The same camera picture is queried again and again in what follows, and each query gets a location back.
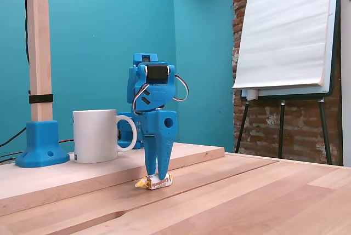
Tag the white yellow sweet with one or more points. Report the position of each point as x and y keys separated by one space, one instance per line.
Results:
x=159 y=183

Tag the white ceramic mug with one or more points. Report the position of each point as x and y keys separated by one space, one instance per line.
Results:
x=94 y=136

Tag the wooden camera post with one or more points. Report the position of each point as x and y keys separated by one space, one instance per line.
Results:
x=39 y=40

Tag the flipchart easel with legs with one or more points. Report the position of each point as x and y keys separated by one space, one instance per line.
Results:
x=332 y=40

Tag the light wooden base board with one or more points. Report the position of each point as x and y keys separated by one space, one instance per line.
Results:
x=197 y=152

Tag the blue printed post base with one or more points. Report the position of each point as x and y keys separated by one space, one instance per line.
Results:
x=41 y=147

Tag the white flipchart paper pad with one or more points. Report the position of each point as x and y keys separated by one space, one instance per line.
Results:
x=282 y=27

